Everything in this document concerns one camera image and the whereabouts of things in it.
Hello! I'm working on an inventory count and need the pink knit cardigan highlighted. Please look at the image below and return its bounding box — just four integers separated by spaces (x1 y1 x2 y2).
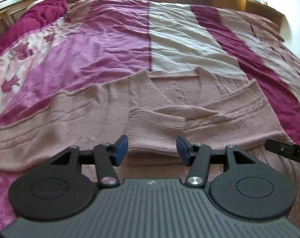
0 68 300 227

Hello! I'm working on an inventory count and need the pink purple striped bedspread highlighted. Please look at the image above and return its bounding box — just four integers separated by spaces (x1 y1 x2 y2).
0 0 300 230

